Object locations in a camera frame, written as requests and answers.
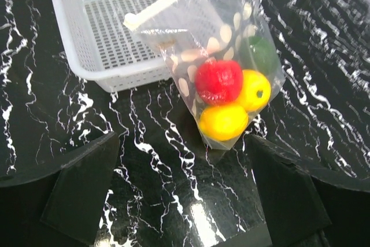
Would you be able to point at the green lime fruit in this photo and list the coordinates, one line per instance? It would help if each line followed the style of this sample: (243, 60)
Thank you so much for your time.
(259, 54)

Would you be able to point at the yellow orange fruit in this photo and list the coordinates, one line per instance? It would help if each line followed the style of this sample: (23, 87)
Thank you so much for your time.
(255, 92)

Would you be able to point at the white perforated plastic basket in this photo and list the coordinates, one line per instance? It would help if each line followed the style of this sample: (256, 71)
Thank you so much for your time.
(101, 49)

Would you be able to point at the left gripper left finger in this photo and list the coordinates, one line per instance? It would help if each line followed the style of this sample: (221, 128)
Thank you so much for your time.
(59, 203)

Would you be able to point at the yellow lemon fruit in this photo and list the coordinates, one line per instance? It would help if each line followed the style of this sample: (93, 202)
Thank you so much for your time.
(224, 122)

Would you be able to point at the red apple fruit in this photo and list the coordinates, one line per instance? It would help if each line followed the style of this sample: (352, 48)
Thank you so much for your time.
(219, 82)

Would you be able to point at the clear dotted zip bag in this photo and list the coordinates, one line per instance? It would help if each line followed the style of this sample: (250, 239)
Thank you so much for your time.
(221, 56)

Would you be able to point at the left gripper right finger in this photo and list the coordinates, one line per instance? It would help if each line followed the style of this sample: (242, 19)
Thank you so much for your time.
(306, 204)

